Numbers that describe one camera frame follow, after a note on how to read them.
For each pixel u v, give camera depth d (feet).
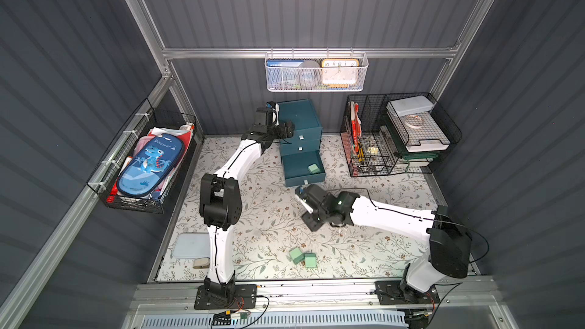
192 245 2.70
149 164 2.12
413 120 3.25
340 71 2.90
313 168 3.43
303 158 3.58
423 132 3.08
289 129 2.85
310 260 2.63
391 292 2.42
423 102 3.43
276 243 2.80
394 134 3.26
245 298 2.41
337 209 1.90
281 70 2.72
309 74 2.97
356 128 3.82
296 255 2.65
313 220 2.37
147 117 2.54
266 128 2.45
